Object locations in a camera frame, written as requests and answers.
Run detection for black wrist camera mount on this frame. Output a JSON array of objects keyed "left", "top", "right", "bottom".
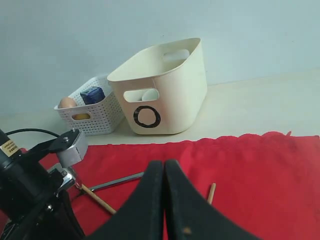
[{"left": 22, "top": 129, "right": 88, "bottom": 168}]

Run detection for white ceramic bowl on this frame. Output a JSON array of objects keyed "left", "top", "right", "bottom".
[{"left": 123, "top": 88, "right": 159, "bottom": 103}]

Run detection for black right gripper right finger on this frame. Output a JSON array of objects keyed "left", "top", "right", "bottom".
[{"left": 164, "top": 159, "right": 258, "bottom": 240}]

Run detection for table knife steel blade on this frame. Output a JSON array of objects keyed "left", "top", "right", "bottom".
[{"left": 89, "top": 172, "right": 144, "bottom": 192}]

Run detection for brown egg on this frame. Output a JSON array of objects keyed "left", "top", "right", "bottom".
[{"left": 58, "top": 97, "right": 77, "bottom": 109}]

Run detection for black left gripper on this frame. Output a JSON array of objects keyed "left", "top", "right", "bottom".
[{"left": 0, "top": 163, "right": 85, "bottom": 240}]

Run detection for white perforated plastic basket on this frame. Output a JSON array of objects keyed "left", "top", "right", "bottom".
[{"left": 54, "top": 75, "right": 125, "bottom": 136}]

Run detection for red cloth table mat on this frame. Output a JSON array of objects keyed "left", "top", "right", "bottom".
[{"left": 19, "top": 131, "right": 320, "bottom": 240}]

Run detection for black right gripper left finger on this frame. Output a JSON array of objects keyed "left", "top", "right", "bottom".
[{"left": 86, "top": 160, "right": 164, "bottom": 240}]

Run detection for wooden chopstick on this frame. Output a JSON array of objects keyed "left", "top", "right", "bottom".
[
  {"left": 207, "top": 183, "right": 216, "bottom": 205},
  {"left": 80, "top": 184, "right": 117, "bottom": 215}
]

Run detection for blue white milk carton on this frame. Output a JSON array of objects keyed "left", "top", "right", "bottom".
[{"left": 80, "top": 86, "right": 105, "bottom": 105}]

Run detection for cream plastic bin black circle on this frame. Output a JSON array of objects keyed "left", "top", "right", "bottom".
[{"left": 107, "top": 38, "right": 208, "bottom": 135}]

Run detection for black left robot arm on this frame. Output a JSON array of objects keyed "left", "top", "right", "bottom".
[{"left": 0, "top": 129, "right": 88, "bottom": 240}]

